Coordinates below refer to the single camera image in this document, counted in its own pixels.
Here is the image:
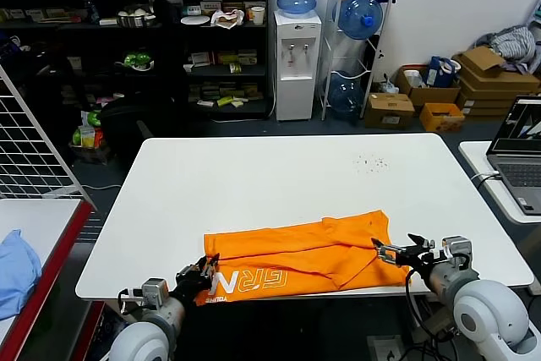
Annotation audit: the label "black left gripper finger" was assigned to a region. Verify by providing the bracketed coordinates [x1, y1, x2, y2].
[185, 255, 210, 276]
[201, 252, 221, 282]

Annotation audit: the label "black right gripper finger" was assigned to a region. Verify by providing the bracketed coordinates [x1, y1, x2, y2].
[406, 232, 436, 253]
[371, 238, 401, 266]

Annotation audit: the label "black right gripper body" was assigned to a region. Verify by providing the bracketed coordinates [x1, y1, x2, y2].
[398, 246, 445, 274]

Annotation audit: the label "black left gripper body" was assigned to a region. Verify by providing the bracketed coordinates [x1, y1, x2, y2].
[168, 269, 208, 299]

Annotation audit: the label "orange t-shirt white print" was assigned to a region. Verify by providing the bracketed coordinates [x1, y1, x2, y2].
[194, 208, 411, 306]

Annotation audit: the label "grey striped clothes pile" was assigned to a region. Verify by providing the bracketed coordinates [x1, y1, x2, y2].
[473, 25, 538, 73]

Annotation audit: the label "small dark crumbs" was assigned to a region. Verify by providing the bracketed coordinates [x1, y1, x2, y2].
[349, 151, 391, 174]

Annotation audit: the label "white floor outlet box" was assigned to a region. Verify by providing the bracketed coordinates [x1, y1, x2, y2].
[366, 335, 402, 361]

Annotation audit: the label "small white side table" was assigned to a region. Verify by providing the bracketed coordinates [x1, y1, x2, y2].
[457, 139, 541, 225]

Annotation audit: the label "large white table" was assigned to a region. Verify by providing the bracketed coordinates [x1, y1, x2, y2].
[74, 132, 534, 336]

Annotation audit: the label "grey open laptop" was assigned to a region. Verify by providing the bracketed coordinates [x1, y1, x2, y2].
[485, 95, 541, 216]

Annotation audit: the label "orange cardboard box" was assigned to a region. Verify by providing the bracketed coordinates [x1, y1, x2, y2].
[418, 101, 465, 133]

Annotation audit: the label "closed brown cardboard box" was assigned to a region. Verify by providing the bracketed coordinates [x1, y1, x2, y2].
[363, 92, 415, 130]

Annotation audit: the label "open cardboard box with items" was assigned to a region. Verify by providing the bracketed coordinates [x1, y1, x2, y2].
[395, 63, 461, 107]

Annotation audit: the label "stack of flat cardboard boxes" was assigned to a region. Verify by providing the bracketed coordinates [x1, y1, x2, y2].
[455, 81, 519, 118]

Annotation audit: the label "blue water jug dark cap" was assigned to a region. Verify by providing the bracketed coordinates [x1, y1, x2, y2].
[327, 71, 365, 115]

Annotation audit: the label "black office chair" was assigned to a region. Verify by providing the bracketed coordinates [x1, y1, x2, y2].
[99, 96, 178, 167]

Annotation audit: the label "red edged white table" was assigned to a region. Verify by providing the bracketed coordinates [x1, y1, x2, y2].
[0, 198, 96, 361]

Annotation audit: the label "basket of snack packs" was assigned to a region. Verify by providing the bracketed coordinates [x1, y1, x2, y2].
[67, 109, 112, 166]

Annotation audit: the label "light blue cloth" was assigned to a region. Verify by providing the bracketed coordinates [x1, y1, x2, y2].
[0, 228, 42, 320]

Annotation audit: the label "blue paper bag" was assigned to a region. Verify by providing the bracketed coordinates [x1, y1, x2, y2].
[426, 55, 462, 88]

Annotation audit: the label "white water dispenser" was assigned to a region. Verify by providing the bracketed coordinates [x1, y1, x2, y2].
[273, 9, 322, 122]

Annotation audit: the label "stacked cardboard boxes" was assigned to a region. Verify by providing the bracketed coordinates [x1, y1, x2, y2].
[451, 46, 541, 92]

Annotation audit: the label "black shelf unit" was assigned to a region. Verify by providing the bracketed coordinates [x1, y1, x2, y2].
[0, 0, 271, 122]

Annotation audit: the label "green fruits on plate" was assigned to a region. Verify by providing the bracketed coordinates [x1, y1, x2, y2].
[114, 51, 156, 71]

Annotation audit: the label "white plastic bag with food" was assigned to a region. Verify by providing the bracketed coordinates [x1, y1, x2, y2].
[210, 8, 245, 31]

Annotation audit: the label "metal bowl with eggs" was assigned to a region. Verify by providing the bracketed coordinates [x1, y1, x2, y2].
[116, 4, 158, 29]

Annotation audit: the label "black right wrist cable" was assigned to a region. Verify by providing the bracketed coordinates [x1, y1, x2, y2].
[404, 265, 457, 342]

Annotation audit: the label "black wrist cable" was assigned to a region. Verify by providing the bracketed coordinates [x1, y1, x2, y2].
[117, 288, 145, 315]
[404, 265, 457, 342]

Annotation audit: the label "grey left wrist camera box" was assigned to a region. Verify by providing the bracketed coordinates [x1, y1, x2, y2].
[141, 278, 169, 309]

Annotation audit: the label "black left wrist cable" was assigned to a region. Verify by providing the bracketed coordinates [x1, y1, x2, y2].
[117, 288, 145, 315]

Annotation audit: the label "white laptop cable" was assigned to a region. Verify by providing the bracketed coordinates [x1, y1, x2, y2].
[468, 171, 500, 187]

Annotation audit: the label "white wire grid panel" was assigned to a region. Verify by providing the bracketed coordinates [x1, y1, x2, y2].
[0, 63, 97, 212]

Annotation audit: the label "white wire jug rack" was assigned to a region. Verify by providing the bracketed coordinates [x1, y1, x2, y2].
[320, 0, 401, 122]

